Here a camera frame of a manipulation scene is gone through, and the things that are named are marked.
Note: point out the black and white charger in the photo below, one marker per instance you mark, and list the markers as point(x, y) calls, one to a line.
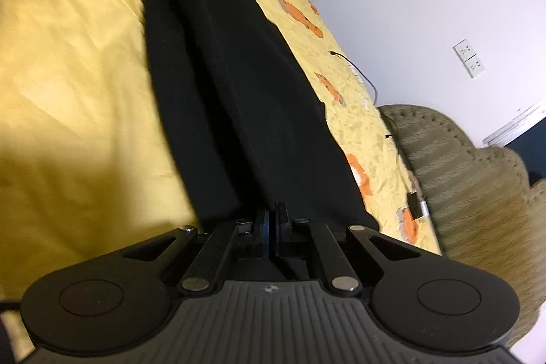
point(414, 206)

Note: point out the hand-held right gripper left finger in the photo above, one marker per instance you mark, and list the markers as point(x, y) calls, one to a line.
point(263, 234)

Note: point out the olive tufted headboard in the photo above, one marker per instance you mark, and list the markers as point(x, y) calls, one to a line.
point(469, 185)

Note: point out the yellow bedsheet with orange prints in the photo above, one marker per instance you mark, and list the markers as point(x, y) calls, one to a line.
point(64, 69)

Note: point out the white wooden ledge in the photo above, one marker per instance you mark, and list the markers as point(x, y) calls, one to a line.
point(512, 125)

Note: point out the white double wall socket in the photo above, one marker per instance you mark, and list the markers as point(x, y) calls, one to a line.
point(469, 58)

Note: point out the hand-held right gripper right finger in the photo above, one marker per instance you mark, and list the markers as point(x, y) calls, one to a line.
point(280, 232)

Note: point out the black pants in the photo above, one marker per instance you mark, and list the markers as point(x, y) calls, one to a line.
point(222, 69)

